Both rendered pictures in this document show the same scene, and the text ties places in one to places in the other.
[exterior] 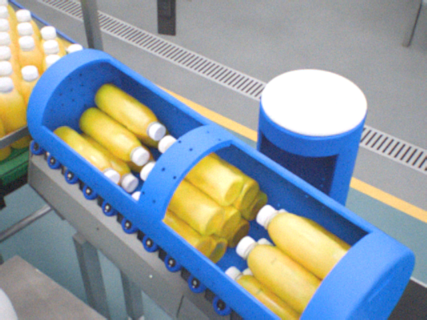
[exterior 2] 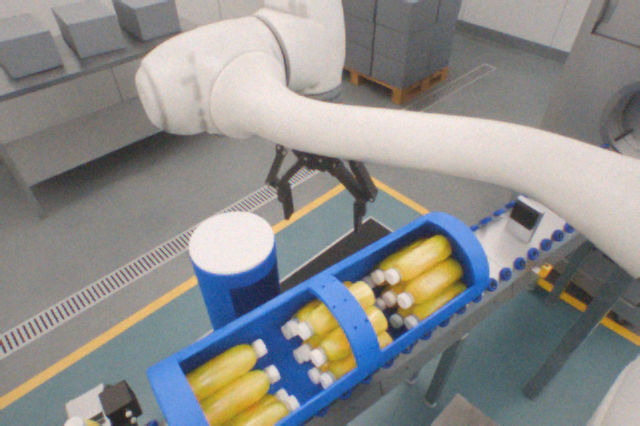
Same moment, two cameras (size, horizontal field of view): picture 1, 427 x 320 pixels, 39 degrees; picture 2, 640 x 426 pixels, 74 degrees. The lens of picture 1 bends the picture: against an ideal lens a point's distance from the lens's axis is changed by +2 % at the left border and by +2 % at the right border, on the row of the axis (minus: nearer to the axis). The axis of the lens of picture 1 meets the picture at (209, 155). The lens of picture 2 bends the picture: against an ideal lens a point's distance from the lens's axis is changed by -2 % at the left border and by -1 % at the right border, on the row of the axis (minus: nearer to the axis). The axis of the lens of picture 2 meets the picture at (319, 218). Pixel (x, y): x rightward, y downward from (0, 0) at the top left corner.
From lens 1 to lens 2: 104 cm
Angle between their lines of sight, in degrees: 56
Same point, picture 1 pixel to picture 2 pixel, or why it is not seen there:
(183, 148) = (342, 305)
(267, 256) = (423, 284)
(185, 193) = not seen: hidden behind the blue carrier
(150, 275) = (352, 407)
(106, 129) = (237, 397)
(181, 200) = not seen: hidden behind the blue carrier
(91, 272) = not seen: outside the picture
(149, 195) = (365, 350)
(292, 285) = (445, 277)
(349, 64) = (35, 260)
